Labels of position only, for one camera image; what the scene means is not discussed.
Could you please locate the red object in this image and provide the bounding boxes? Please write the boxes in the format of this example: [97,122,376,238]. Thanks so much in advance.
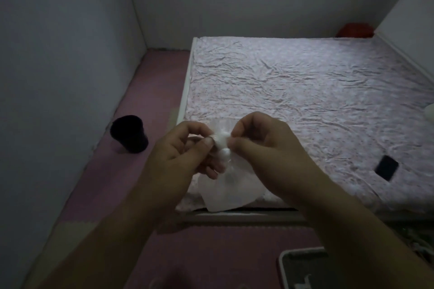
[335,23,374,39]

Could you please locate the black smartphone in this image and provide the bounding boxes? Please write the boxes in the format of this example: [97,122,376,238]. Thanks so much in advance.
[374,155,400,183]

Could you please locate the person's right hand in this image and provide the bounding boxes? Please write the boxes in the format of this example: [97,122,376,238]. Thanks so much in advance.
[227,112,328,206]

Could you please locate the pink foam floor mat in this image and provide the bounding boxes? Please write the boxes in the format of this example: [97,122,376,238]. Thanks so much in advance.
[24,49,326,289]

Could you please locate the white bed frame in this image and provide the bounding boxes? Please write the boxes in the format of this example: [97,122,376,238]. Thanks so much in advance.
[175,0,434,228]

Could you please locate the dark waste bin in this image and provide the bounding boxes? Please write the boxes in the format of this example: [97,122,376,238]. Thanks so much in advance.
[109,115,149,154]

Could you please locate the person's right forearm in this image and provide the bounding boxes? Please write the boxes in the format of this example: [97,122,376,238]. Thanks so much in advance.
[298,177,434,289]

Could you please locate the white cat litter tray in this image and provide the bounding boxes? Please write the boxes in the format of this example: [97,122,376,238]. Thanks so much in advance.
[278,247,340,289]

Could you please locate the person's left hand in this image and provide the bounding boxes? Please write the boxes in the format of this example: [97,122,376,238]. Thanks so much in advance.
[141,121,227,208]

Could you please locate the clear plastic bag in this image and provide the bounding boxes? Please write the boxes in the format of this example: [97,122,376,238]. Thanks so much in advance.
[196,119,269,213]

